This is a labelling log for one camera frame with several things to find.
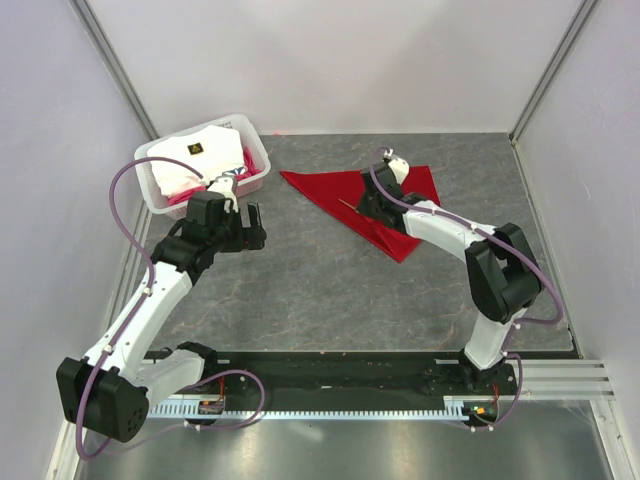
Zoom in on wooden spoon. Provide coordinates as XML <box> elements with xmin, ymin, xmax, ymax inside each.
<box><xmin>338</xmin><ymin>199</ymin><xmax>361</xmax><ymax>215</ymax></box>

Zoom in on red cloth napkin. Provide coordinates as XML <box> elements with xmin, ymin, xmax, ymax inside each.
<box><xmin>280</xmin><ymin>166</ymin><xmax>440</xmax><ymax>263</ymax></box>

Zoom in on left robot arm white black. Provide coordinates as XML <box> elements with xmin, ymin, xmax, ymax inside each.
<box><xmin>56</xmin><ymin>191</ymin><xmax>267</xmax><ymax>443</ymax></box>

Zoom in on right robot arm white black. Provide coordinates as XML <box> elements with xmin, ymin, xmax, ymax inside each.
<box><xmin>357</xmin><ymin>158</ymin><xmax>543</xmax><ymax>394</ymax></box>

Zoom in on pink folded towel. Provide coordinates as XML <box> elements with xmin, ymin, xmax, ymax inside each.
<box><xmin>157</xmin><ymin>147</ymin><xmax>264</xmax><ymax>206</ymax></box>

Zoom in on white plastic basket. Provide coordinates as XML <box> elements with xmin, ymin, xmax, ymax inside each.
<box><xmin>134</xmin><ymin>114</ymin><xmax>271</xmax><ymax>219</ymax></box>

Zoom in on white folded shirt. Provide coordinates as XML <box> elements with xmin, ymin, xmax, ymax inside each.
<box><xmin>146</xmin><ymin>125</ymin><xmax>242</xmax><ymax>185</ymax></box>

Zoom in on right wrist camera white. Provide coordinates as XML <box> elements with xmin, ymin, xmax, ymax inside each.
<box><xmin>383</xmin><ymin>149</ymin><xmax>410</xmax><ymax>185</ymax></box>

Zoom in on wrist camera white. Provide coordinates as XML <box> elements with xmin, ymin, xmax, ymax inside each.
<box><xmin>383</xmin><ymin>149</ymin><xmax>410</xmax><ymax>185</ymax></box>
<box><xmin>207</xmin><ymin>175</ymin><xmax>237</xmax><ymax>199</ymax></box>

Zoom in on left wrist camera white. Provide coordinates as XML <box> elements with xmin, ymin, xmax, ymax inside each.
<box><xmin>207</xmin><ymin>175</ymin><xmax>237</xmax><ymax>199</ymax></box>

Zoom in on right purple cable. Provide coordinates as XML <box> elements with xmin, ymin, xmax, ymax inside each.
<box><xmin>369</xmin><ymin>146</ymin><xmax>564</xmax><ymax>434</ymax></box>

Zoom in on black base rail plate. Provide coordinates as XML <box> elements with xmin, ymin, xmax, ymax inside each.
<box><xmin>194</xmin><ymin>351</ymin><xmax>518</xmax><ymax>412</ymax></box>

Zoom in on white slotted cable duct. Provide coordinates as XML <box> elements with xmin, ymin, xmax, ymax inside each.
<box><xmin>148</xmin><ymin>396</ymin><xmax>469</xmax><ymax>422</ymax></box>

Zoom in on aluminium frame rail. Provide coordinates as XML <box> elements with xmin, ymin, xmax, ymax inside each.
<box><xmin>424</xmin><ymin>359</ymin><xmax>614</xmax><ymax>401</ymax></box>

